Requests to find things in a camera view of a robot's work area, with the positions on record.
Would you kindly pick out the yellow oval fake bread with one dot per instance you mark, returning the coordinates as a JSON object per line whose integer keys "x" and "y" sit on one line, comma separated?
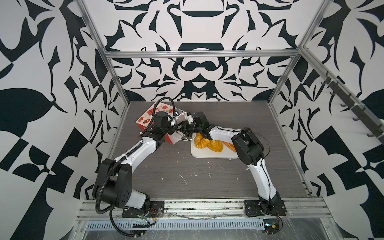
{"x": 215, "y": 146}

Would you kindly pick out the yellow twisted ring bread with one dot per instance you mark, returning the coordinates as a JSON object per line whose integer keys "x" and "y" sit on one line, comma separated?
{"x": 200, "y": 142}

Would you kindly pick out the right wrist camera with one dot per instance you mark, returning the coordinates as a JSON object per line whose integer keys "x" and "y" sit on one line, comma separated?
{"x": 190, "y": 118}

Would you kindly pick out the orange croissant fake bread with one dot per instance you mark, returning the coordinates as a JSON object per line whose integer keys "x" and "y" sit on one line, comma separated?
{"x": 230, "y": 146}

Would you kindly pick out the white slotted cable duct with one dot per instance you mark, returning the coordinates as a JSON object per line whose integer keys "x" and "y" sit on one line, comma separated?
{"x": 162, "y": 225}

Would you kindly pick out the red white paper bag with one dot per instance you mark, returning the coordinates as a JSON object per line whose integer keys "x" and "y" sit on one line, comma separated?
{"x": 145, "y": 120}

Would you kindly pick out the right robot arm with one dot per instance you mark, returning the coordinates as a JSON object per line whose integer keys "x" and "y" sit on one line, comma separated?
{"x": 248, "y": 147}

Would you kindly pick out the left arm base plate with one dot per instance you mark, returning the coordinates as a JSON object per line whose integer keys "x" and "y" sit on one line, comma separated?
{"x": 150, "y": 209}

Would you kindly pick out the small green circuit board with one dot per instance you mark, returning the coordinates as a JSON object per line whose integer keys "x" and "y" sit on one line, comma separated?
{"x": 272, "y": 227}

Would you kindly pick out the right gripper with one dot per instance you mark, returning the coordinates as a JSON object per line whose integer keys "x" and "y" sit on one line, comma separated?
{"x": 185, "y": 125}

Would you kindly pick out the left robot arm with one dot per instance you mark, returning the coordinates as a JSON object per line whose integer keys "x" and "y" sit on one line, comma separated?
{"x": 114, "y": 184}

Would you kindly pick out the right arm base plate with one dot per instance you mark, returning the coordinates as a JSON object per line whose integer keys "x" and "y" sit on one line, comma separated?
{"x": 256, "y": 208}

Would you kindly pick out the white plastic tray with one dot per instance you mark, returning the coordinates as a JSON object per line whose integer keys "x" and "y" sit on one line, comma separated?
{"x": 226, "y": 153}

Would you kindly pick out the grey wall hook rail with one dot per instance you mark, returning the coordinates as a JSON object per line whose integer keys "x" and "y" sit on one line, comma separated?
{"x": 351, "y": 102}

